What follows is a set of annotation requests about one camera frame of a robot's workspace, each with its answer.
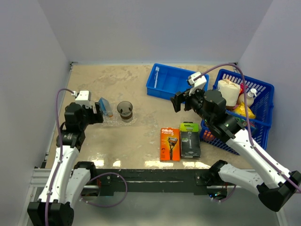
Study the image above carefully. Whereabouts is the lotion pump bottle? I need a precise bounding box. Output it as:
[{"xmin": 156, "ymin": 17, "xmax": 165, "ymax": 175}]
[{"xmin": 237, "ymin": 88, "xmax": 257, "ymax": 107}]

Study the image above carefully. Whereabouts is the blue plastic divided bin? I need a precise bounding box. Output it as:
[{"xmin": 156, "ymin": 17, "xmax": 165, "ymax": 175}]
[{"xmin": 146, "ymin": 63, "xmax": 195, "ymax": 100}]

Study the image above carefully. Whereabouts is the white toothpaste tube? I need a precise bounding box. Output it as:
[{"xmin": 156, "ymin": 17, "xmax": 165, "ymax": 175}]
[{"xmin": 103, "ymin": 99, "xmax": 113, "ymax": 117}]

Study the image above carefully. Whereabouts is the pink packet in basket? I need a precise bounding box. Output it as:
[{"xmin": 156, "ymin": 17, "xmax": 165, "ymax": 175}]
[{"xmin": 239, "ymin": 83, "xmax": 248, "ymax": 95}]

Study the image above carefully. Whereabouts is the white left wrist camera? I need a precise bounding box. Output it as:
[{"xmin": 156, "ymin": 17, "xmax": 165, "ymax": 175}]
[{"xmin": 72, "ymin": 90, "xmax": 92, "ymax": 109}]

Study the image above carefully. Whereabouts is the blue plastic shopping basket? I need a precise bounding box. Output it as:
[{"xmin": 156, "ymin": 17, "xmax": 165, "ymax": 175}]
[{"xmin": 199, "ymin": 76, "xmax": 274, "ymax": 155}]

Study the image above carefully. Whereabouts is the blue toothbrush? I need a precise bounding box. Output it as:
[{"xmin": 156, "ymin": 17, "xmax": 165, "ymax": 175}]
[{"xmin": 154, "ymin": 66, "xmax": 159, "ymax": 89}]

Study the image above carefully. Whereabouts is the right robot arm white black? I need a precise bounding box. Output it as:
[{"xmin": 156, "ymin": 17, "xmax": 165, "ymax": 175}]
[{"xmin": 171, "ymin": 89, "xmax": 301, "ymax": 212}]

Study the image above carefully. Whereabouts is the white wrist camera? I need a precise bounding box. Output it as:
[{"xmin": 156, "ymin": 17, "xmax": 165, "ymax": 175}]
[
  {"xmin": 72, "ymin": 90, "xmax": 92, "ymax": 109},
  {"xmin": 187, "ymin": 72, "xmax": 207, "ymax": 96}
]

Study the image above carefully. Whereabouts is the green black Gillette razor box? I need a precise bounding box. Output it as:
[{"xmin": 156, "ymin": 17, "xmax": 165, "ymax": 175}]
[{"xmin": 180, "ymin": 121, "xmax": 201, "ymax": 159}]

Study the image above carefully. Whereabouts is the orange Gillette Fusion5 razor box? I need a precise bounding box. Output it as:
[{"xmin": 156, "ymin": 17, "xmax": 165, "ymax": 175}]
[{"xmin": 160, "ymin": 128, "xmax": 181, "ymax": 161}]

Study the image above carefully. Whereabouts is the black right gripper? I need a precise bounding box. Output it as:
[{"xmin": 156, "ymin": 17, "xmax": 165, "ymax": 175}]
[{"xmin": 170, "ymin": 84, "xmax": 214, "ymax": 124}]

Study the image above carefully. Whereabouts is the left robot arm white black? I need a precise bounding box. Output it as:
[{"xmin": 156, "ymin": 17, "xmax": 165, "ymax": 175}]
[{"xmin": 27, "ymin": 102, "xmax": 103, "ymax": 226}]

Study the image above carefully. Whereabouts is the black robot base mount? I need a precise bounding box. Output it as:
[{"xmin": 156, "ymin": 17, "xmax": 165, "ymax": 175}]
[{"xmin": 79, "ymin": 168, "xmax": 238, "ymax": 197}]

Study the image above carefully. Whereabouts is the red blue packet in basket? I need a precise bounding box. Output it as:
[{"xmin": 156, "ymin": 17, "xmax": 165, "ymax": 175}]
[{"xmin": 237, "ymin": 117, "xmax": 257, "ymax": 135}]

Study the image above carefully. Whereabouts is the yellow snack packet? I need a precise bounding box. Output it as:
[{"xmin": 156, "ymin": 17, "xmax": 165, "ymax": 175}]
[{"xmin": 233, "ymin": 102, "xmax": 256, "ymax": 119}]

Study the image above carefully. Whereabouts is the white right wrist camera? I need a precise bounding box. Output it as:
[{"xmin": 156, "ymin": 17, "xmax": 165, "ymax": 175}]
[{"xmin": 187, "ymin": 72, "xmax": 207, "ymax": 96}]

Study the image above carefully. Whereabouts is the beige wrapped roll package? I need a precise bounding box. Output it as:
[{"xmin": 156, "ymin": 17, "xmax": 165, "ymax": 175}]
[{"xmin": 217, "ymin": 79, "xmax": 240, "ymax": 110}]

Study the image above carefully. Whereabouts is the light blue toothpaste tube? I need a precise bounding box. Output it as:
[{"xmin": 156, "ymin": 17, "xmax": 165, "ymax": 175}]
[{"xmin": 99, "ymin": 97, "xmax": 111, "ymax": 116}]

